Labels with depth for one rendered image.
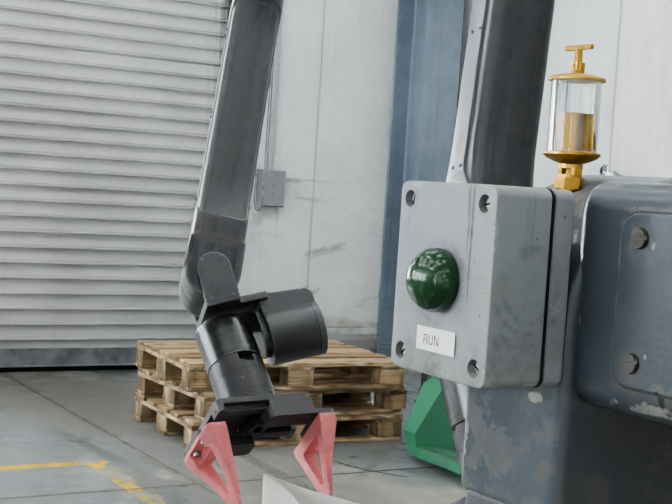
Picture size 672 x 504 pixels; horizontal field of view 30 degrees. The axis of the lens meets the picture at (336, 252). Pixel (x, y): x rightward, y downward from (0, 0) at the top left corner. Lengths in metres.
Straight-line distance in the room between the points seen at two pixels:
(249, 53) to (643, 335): 0.91
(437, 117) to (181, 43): 1.95
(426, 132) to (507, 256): 8.62
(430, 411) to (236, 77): 4.94
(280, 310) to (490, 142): 0.43
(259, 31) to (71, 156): 6.97
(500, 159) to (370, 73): 8.54
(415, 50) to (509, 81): 8.63
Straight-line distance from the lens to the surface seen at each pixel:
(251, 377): 1.23
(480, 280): 0.56
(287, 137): 9.08
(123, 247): 8.52
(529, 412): 0.60
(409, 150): 9.51
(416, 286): 0.57
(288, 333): 1.27
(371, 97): 9.45
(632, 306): 0.56
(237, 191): 1.32
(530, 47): 0.95
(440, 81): 9.24
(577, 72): 0.64
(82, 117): 8.40
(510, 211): 0.55
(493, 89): 0.93
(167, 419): 6.49
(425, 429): 6.22
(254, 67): 1.39
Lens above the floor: 1.33
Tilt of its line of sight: 3 degrees down
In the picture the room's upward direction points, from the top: 4 degrees clockwise
